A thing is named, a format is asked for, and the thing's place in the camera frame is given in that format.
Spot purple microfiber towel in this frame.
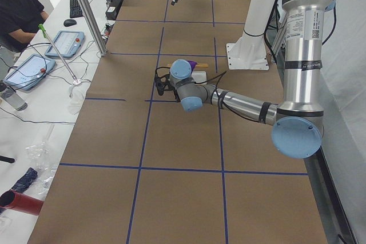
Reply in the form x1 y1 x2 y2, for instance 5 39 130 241
187 60 198 71

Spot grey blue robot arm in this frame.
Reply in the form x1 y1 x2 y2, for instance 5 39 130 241
167 0 336 158

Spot white rack base tray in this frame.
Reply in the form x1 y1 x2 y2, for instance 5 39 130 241
192 71 207 83

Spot small black box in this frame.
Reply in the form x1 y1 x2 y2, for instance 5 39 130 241
105 6 118 21

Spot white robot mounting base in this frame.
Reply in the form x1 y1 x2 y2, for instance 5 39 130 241
226 41 269 70

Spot black keyboard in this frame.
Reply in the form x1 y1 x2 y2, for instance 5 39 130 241
69 0 83 18

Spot black computer mouse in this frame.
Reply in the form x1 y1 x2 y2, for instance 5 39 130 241
63 19 77 27

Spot blue teach pendant far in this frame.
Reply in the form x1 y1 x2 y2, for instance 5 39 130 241
52 30 85 59

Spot blue teach pendant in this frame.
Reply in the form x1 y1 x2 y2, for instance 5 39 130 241
3 54 55 90
52 30 85 59

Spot metal rod green tip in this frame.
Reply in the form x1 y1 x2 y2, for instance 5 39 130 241
38 24 81 86

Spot seated person black shirt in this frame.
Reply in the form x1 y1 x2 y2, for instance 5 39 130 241
1 0 49 53

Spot blue teach pendant near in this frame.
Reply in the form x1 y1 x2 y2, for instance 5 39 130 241
3 54 55 90

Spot clear cylinder bottle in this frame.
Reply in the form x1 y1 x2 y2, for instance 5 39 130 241
0 81 27 111

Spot clear plastic bag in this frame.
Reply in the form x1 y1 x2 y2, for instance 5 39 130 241
26 141 58 200

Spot black wrapped object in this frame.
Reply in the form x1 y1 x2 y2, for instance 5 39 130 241
11 167 38 193

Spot red cylinder tube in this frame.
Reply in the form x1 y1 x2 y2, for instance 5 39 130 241
1 190 43 215

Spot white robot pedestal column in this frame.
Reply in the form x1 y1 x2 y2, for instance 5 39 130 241
243 0 276 38

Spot black braided cable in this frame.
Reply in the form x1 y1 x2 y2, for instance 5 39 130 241
197 70 228 86

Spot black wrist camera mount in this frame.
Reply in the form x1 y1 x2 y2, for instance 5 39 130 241
154 66 175 96

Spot aluminium extrusion post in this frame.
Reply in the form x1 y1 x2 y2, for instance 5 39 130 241
78 0 107 57

